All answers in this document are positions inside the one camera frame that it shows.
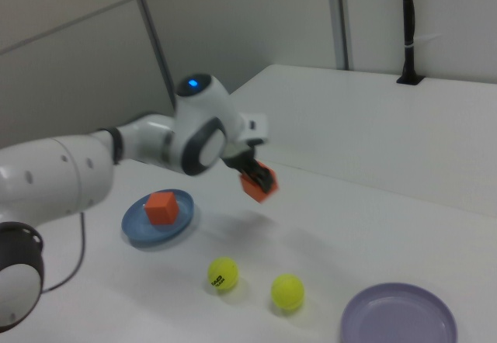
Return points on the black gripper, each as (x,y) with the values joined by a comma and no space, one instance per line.
(242,156)

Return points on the orange cube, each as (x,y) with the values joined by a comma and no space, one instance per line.
(162,208)
(252,192)

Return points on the yellow-green tennis ball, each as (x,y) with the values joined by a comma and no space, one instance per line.
(222,274)
(287,292)

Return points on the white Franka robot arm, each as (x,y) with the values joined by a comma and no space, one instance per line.
(58,176)

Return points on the blue plate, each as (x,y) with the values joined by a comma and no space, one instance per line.
(136,228)

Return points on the purple plate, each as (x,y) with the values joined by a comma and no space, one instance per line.
(396,316)

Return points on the black pole with base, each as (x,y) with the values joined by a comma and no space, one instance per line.
(408,28)

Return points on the grey partition post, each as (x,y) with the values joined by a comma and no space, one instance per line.
(343,21)
(151,36)

